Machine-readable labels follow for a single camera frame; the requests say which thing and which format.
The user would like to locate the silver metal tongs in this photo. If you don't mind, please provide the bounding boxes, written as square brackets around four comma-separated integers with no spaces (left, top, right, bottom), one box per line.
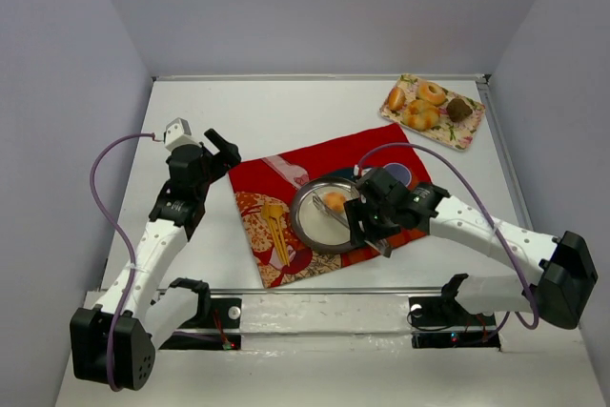
[313,193,383,254]

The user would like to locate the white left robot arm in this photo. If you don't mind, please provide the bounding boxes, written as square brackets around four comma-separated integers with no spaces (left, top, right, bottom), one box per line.
[70,118,241,392]

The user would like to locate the twisted golden bread roll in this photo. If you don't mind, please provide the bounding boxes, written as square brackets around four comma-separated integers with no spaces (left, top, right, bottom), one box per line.
[401,99,440,132]

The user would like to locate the lilac plastic cup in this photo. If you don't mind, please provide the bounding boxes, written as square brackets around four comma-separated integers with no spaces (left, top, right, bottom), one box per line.
[383,162,413,187]

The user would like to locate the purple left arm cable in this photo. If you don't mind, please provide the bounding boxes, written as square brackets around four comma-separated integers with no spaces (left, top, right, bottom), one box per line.
[90,132,168,393]

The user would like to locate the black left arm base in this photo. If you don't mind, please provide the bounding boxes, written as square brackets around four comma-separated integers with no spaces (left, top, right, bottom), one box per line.
[160,296,242,351]

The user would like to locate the dark brown muffin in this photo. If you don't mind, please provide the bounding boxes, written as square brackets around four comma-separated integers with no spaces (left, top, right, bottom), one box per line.
[446,97,473,123]

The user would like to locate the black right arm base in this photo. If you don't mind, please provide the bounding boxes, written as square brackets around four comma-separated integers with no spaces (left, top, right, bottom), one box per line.
[407,296,500,350]

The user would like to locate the red patterned cloth mat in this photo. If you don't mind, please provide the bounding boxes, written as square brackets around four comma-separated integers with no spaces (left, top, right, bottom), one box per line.
[229,125,407,288]

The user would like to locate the silver metal plate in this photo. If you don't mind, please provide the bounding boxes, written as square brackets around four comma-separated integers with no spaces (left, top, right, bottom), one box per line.
[290,176,359,254]

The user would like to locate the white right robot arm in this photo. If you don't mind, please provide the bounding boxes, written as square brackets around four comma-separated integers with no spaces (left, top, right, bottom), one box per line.
[345,168,599,330]

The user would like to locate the floral serving tray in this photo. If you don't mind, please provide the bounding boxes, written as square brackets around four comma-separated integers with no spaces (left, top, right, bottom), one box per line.
[378,73,486,152]

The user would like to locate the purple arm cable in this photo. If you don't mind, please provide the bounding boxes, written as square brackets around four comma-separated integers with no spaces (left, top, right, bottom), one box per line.
[356,141,541,330]
[90,132,168,393]

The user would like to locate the glazed ring bread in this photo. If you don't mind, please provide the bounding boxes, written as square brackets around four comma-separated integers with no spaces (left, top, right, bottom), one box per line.
[417,80,447,106]

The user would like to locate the sesame bun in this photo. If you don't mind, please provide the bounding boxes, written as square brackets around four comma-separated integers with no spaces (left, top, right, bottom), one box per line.
[386,87,406,112]

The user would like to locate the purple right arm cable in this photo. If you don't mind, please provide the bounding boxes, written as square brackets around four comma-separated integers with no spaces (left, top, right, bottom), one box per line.
[356,141,541,330]

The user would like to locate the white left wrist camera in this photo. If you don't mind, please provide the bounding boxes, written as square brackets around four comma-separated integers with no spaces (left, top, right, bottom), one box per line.
[163,117,196,153]

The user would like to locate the round bread roll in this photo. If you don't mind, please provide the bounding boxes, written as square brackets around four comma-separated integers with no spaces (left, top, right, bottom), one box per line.
[323,192,347,214]

